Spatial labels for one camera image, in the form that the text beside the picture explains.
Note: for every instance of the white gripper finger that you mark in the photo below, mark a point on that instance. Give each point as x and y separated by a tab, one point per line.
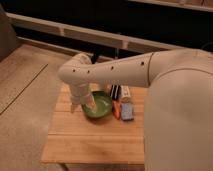
72	108
92	104

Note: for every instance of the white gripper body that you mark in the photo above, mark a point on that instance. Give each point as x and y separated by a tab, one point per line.
81	98

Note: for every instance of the green ceramic bowl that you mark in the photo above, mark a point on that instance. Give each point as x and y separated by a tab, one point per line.
103	105

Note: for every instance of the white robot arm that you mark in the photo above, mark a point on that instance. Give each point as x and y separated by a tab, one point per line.
178	110

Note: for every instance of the black striped object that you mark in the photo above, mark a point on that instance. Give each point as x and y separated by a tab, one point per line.
114	92

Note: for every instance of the orange carrot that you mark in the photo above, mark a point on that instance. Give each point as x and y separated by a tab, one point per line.
116	109

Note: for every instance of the wooden table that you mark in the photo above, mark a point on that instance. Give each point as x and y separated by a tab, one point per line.
75	139

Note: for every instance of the white carton box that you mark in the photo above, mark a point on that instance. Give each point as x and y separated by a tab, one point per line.
125	94

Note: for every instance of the black handle on rail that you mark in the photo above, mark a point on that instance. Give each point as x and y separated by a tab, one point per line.
95	57

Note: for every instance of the white shelf rail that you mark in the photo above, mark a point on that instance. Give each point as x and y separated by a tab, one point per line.
89	35

